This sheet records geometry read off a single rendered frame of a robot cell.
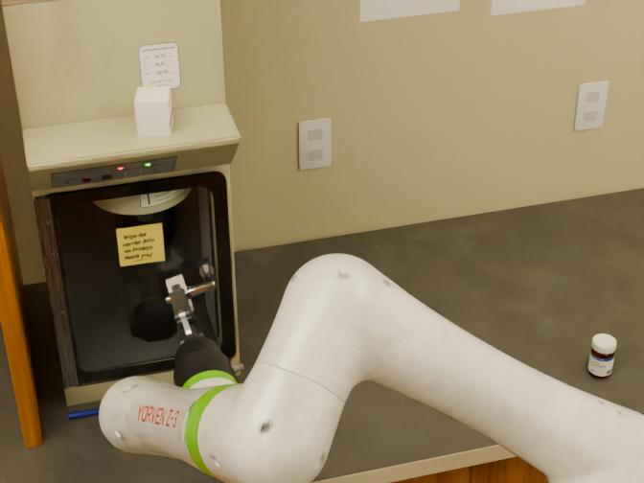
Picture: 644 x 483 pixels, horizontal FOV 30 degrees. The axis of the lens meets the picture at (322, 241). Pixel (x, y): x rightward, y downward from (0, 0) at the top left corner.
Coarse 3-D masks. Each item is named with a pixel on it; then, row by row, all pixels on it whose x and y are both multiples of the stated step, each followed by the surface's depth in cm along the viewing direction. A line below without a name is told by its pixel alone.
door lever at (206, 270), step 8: (208, 264) 206; (200, 272) 207; (208, 272) 205; (208, 280) 203; (192, 288) 202; (200, 288) 203; (208, 288) 203; (168, 296) 202; (192, 296) 203; (168, 304) 203
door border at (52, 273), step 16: (48, 208) 192; (48, 224) 194; (48, 240) 196; (48, 256) 197; (48, 272) 198; (64, 304) 203; (64, 320) 205; (64, 336) 207; (64, 352) 209; (64, 368) 210
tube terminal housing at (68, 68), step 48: (96, 0) 177; (144, 0) 179; (192, 0) 181; (48, 48) 179; (96, 48) 181; (192, 48) 185; (48, 96) 183; (96, 96) 185; (192, 96) 190; (48, 192) 192; (96, 384) 216
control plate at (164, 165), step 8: (152, 160) 183; (160, 160) 184; (168, 160) 185; (96, 168) 182; (104, 168) 182; (112, 168) 183; (128, 168) 185; (136, 168) 186; (144, 168) 187; (152, 168) 188; (160, 168) 189; (168, 168) 190; (56, 176) 182; (64, 176) 183; (72, 176) 184; (80, 176) 185; (88, 176) 186; (96, 176) 186; (112, 176) 188; (120, 176) 189; (128, 176) 190; (56, 184) 186; (64, 184) 187; (72, 184) 188
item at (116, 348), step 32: (64, 192) 192; (96, 192) 193; (128, 192) 195; (160, 192) 196; (192, 192) 198; (224, 192) 199; (64, 224) 195; (96, 224) 196; (128, 224) 198; (192, 224) 201; (224, 224) 203; (64, 256) 198; (96, 256) 200; (192, 256) 205; (224, 256) 206; (64, 288) 202; (96, 288) 203; (128, 288) 205; (160, 288) 207; (224, 288) 210; (96, 320) 207; (128, 320) 209; (160, 320) 210; (224, 320) 214; (96, 352) 210; (128, 352) 212; (160, 352) 214; (224, 352) 218
